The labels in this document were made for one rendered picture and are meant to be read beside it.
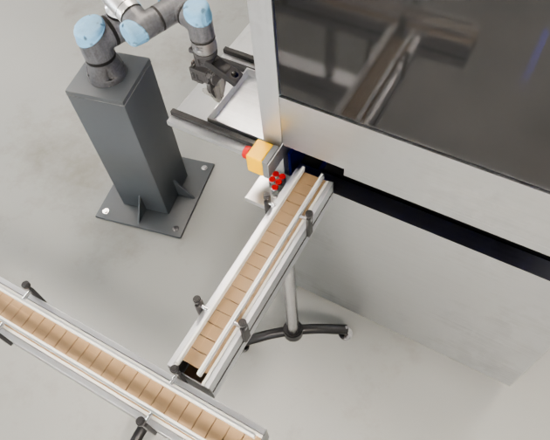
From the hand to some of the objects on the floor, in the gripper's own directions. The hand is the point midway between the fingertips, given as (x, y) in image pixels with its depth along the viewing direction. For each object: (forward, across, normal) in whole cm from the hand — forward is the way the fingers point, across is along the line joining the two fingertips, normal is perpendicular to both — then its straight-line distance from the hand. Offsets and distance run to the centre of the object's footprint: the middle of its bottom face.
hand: (221, 99), depth 182 cm
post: (+96, +9, +27) cm, 100 cm away
